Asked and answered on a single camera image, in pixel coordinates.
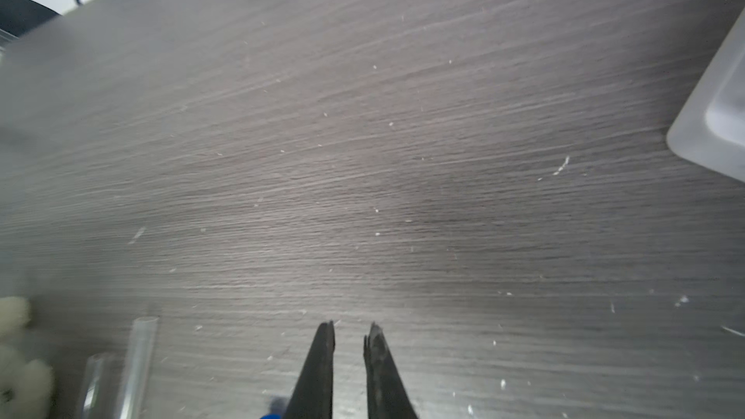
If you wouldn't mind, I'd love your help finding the blue stopper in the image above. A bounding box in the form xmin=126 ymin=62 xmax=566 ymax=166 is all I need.
xmin=261 ymin=397 xmax=288 ymax=419

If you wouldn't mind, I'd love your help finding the white plush dog toy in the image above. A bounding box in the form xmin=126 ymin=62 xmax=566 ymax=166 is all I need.
xmin=1 ymin=296 xmax=54 ymax=419

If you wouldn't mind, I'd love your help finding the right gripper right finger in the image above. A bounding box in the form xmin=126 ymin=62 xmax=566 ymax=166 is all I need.
xmin=363 ymin=322 xmax=418 ymax=419

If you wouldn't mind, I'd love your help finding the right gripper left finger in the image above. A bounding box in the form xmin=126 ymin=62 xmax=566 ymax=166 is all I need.
xmin=282 ymin=321 xmax=336 ymax=419

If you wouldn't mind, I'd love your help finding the test tube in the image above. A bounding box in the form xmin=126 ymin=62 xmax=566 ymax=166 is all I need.
xmin=74 ymin=352 xmax=116 ymax=419
xmin=113 ymin=316 xmax=159 ymax=419

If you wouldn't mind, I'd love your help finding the white rectangular box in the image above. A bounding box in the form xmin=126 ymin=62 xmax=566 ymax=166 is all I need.
xmin=667 ymin=16 xmax=745 ymax=182

